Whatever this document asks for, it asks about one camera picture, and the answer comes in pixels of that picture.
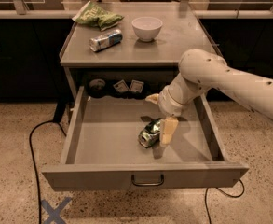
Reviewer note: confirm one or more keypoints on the grey cabinet counter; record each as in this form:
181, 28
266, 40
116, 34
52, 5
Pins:
181, 31

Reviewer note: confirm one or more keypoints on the black drawer handle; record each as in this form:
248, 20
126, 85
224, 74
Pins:
147, 181

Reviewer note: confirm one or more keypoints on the white label card right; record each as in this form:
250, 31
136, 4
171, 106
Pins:
136, 86

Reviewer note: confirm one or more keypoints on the green chip bag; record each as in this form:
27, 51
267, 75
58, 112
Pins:
93, 15

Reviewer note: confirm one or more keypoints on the white bowl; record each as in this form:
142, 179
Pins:
147, 28

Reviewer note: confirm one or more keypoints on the white label card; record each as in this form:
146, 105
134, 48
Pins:
136, 86
121, 86

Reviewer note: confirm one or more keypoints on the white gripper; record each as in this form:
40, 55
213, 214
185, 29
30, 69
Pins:
166, 104

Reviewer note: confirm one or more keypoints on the round dark object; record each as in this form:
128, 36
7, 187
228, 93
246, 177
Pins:
96, 88

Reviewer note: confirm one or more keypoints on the white label card left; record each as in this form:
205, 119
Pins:
121, 86

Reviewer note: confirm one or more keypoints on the silver blue can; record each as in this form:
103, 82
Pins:
106, 40

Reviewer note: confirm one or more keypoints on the blue tape cross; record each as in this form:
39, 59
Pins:
54, 214

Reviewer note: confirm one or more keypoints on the open grey drawer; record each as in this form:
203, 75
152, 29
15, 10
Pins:
102, 151

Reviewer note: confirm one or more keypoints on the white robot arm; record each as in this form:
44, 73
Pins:
200, 71

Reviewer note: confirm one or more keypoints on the crushed green can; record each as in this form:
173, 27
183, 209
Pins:
150, 134

